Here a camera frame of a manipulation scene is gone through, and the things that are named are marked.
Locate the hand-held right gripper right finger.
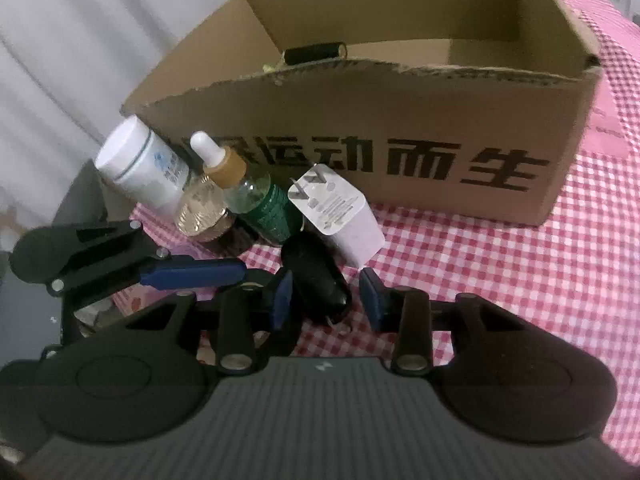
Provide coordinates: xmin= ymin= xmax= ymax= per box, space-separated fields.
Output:
xmin=358 ymin=267 xmax=522 ymax=375

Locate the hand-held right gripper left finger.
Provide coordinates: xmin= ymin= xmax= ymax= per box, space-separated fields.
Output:
xmin=120 ymin=269 xmax=301 ymax=374

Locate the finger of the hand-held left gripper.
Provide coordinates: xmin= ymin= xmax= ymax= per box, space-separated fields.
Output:
xmin=49 ymin=219 xmax=248 ymax=296

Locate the black charger plug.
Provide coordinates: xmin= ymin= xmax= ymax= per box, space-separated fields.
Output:
xmin=279 ymin=233 xmax=354 ymax=329

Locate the glass jar with gold lid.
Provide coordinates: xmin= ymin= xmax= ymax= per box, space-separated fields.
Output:
xmin=174 ymin=172 xmax=261 ymax=257

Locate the white charger plug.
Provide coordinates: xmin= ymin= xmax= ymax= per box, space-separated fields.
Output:
xmin=287 ymin=162 xmax=387 ymax=269

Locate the clear dropper bottle green label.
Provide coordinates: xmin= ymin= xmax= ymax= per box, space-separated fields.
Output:
xmin=189 ymin=131 xmax=304 ymax=248

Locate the white plastic jar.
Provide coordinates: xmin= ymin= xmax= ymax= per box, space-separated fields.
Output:
xmin=94 ymin=114 xmax=194 ymax=222

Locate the brown cardboard box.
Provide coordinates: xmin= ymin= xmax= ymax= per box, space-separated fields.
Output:
xmin=120 ymin=0 xmax=604 ymax=229

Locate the dark grey furniture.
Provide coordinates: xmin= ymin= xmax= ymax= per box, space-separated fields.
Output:
xmin=47 ymin=159 xmax=133 ymax=228

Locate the pink checkered tablecloth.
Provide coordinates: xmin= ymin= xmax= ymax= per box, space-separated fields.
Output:
xmin=112 ymin=0 xmax=640 ymax=461

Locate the white curtain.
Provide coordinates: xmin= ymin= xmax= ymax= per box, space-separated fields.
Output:
xmin=0 ymin=0 xmax=251 ymax=206

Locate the black cylinder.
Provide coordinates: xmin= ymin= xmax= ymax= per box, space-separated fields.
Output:
xmin=283 ymin=41 xmax=347 ymax=66

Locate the pink printed packet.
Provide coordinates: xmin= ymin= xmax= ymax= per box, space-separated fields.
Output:
xmin=581 ymin=104 xmax=634 ymax=159

